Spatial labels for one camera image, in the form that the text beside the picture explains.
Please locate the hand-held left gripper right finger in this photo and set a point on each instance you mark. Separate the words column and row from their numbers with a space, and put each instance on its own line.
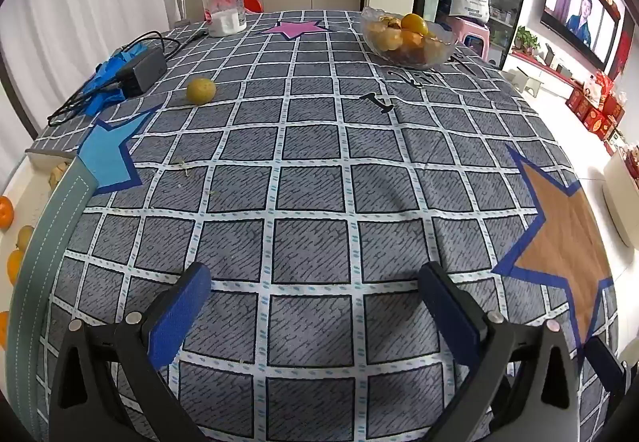
column 447, row 317

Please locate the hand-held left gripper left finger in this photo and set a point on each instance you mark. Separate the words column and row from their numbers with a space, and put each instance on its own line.
column 179, row 317

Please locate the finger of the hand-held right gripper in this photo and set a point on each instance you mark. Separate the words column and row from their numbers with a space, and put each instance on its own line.
column 605, row 364

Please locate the orange-yellow cherry tomato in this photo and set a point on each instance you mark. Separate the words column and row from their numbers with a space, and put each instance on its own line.
column 413, row 23
column 14, row 267

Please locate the shallow white tray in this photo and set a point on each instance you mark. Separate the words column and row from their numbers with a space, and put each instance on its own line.
column 35, row 194

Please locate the olive green round fruit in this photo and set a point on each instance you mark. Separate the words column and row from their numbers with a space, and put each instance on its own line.
column 25, row 237

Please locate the grey checked tablecloth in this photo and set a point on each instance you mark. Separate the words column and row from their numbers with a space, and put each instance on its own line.
column 309, row 182

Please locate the yellow-green round fruit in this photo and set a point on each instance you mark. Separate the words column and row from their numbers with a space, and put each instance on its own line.
column 201, row 90

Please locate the small white stool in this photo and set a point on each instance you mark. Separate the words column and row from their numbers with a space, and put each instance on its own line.
column 524, row 81

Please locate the stack of red gift boxes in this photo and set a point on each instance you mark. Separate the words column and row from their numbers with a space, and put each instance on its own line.
column 594, row 115

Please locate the blue plastic bag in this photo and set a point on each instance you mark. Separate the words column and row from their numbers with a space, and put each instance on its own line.
column 102, row 77

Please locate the clear glass bowl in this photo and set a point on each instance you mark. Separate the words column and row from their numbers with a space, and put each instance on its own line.
column 434, row 50

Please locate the pink plastic stool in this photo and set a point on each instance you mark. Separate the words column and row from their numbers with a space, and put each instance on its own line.
column 472, row 30

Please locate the potted green plant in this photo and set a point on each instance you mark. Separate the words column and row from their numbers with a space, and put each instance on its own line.
column 526, row 40

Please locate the red plastic stool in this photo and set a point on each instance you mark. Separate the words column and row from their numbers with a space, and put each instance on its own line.
column 251, row 2

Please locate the red wall banner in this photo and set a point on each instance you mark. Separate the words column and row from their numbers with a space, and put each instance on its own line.
column 624, row 50

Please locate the wall television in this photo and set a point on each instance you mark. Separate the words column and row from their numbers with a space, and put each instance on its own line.
column 579, row 12

